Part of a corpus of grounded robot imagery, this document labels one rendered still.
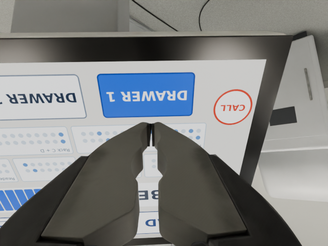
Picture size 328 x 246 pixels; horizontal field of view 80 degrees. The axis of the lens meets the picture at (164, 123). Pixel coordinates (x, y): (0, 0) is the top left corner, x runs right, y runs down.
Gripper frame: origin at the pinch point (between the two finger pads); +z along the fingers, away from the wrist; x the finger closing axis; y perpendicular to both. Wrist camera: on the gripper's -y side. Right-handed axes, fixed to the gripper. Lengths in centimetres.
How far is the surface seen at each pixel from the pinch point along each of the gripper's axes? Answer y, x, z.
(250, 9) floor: -12, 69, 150
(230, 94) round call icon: 0.6, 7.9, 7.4
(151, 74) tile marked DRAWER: -1.4, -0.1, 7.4
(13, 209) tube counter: 16.8, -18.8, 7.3
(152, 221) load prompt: 20.2, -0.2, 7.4
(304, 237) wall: 261, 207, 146
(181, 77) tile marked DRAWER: -1.1, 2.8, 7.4
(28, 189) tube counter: 13.2, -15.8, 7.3
